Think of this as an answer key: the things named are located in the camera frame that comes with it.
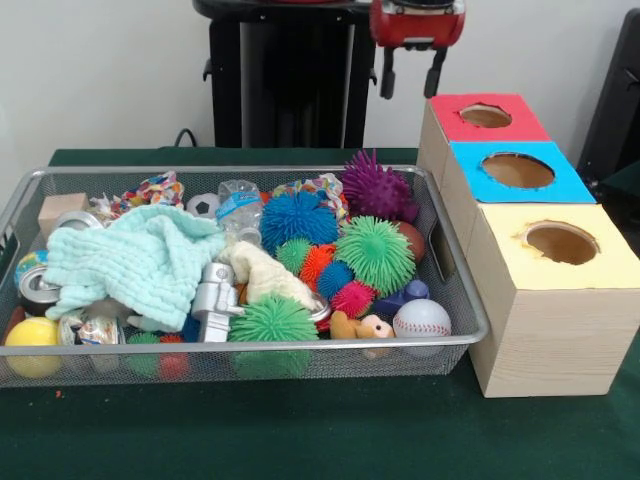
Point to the purple spiky ball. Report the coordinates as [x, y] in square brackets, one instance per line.
[377, 187]

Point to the black chair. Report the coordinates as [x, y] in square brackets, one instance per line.
[620, 100]

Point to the white baseball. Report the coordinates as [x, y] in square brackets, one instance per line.
[421, 320]

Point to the silver toy robot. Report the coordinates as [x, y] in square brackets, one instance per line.
[212, 310]

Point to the mint green cloth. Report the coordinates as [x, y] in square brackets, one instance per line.
[130, 260]

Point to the silver mesh bin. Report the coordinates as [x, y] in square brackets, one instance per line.
[150, 348]

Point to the yellow ball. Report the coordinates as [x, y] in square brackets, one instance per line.
[30, 332]

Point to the wooden box with three holes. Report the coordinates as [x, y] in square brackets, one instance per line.
[550, 340]

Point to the dark green tablecloth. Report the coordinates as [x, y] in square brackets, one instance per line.
[300, 435]

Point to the cream cloth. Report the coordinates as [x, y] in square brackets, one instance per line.
[265, 275]

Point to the blue spiky ball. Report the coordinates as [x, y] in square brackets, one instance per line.
[297, 220]

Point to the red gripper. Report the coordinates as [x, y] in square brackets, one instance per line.
[420, 30]

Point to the small soccer ball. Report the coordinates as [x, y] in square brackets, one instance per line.
[202, 205]

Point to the large green spiky ball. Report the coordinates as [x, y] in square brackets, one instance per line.
[375, 252]

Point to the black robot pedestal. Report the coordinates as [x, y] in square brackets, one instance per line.
[360, 100]

